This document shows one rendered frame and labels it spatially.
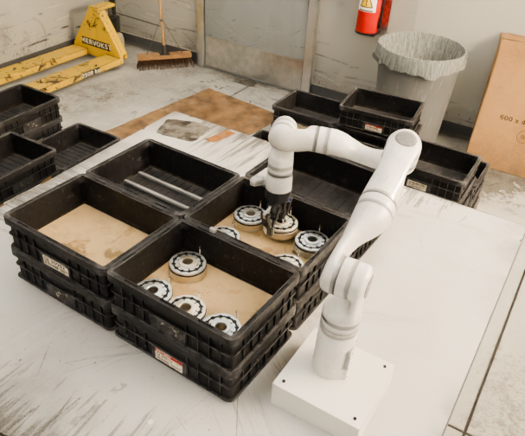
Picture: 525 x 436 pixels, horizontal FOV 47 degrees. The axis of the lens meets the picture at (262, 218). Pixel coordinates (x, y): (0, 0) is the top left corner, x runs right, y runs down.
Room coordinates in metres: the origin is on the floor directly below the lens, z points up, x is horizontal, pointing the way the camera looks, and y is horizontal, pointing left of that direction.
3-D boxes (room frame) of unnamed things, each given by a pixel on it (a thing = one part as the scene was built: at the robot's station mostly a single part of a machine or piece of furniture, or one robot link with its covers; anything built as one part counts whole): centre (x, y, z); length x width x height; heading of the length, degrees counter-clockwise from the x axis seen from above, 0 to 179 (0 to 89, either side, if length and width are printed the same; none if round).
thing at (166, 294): (1.15, 0.27, 0.86); 0.10 x 0.10 x 0.01
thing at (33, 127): (2.76, 1.30, 0.37); 0.40 x 0.30 x 0.45; 151
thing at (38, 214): (1.37, 0.48, 0.87); 0.40 x 0.30 x 0.11; 58
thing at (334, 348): (1.02, -0.20, 0.85); 0.09 x 0.09 x 0.17; 73
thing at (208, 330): (1.16, 0.14, 0.92); 0.40 x 0.30 x 0.02; 58
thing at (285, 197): (1.45, -0.04, 0.98); 0.08 x 0.08 x 0.09
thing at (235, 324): (1.04, 0.08, 0.86); 0.10 x 0.10 x 0.01
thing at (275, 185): (1.46, -0.03, 1.05); 0.11 x 0.09 x 0.06; 57
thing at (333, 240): (1.41, -0.02, 0.92); 0.40 x 0.30 x 0.02; 58
